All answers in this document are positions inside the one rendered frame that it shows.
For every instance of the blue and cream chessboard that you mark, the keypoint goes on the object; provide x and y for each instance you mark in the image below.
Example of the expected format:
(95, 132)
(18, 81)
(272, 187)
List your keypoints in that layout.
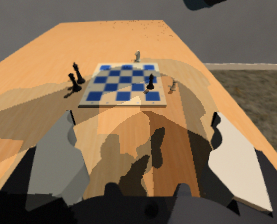
(124, 84)

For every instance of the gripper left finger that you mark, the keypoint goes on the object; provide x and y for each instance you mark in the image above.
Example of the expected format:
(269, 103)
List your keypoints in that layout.
(51, 177)

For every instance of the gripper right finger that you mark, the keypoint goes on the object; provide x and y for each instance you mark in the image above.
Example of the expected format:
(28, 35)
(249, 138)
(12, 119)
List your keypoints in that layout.
(239, 176)

